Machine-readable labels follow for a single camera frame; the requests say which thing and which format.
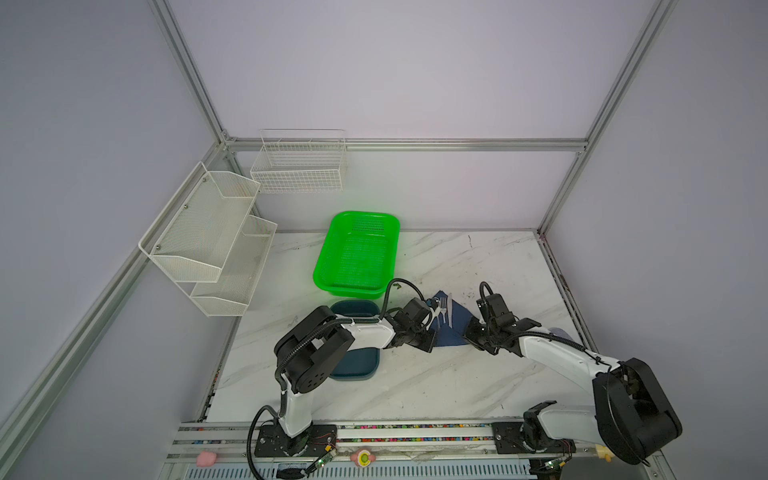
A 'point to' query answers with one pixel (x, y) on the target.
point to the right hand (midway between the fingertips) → (459, 333)
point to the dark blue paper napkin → (447, 335)
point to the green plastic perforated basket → (358, 254)
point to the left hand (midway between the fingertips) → (434, 343)
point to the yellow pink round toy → (363, 458)
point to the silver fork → (443, 307)
